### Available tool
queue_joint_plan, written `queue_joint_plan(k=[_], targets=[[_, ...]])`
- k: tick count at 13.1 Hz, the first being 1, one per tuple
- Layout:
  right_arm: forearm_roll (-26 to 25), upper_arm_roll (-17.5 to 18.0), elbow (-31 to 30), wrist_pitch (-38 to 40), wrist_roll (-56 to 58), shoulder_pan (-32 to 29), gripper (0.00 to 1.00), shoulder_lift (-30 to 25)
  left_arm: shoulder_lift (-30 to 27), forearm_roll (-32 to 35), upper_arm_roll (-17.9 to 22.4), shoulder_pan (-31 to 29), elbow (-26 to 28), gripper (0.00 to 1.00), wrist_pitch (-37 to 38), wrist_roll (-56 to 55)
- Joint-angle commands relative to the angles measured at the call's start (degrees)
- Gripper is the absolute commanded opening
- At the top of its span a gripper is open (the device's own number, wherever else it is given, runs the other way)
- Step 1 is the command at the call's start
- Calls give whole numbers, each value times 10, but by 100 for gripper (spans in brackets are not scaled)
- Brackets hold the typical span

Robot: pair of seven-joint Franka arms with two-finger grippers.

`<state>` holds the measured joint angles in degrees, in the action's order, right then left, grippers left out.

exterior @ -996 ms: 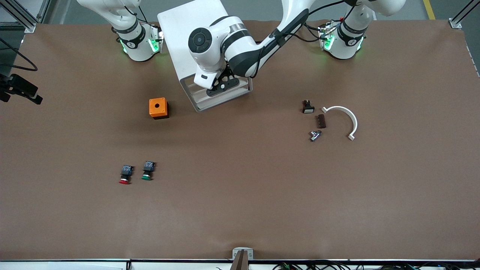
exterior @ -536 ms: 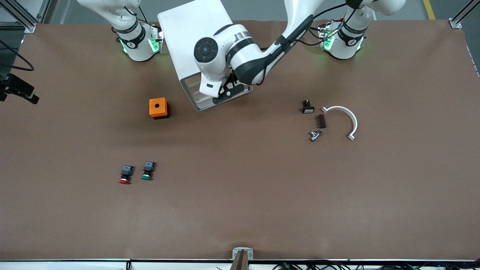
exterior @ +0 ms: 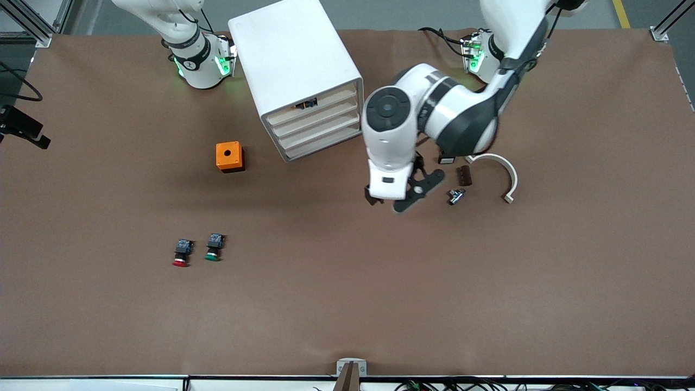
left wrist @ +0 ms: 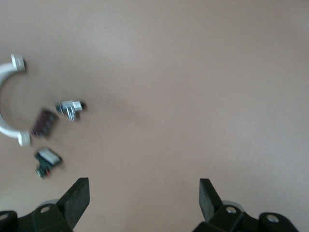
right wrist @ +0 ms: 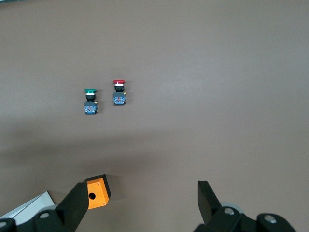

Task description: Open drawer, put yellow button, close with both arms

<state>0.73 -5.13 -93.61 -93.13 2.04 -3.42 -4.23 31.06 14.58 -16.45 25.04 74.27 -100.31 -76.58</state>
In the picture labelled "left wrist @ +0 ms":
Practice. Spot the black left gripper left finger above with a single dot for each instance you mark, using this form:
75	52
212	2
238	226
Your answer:
76	205

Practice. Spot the silver metal fitting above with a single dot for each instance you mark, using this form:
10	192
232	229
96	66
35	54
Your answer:
70	107

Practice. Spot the white semicircular clamp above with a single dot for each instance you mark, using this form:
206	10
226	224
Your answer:
6	70

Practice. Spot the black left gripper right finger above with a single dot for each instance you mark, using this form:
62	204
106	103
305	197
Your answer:
208	203

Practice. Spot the brown terminal block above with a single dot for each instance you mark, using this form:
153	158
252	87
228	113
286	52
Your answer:
44	123

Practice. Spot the black switch with white face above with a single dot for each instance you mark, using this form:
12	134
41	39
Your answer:
48	157

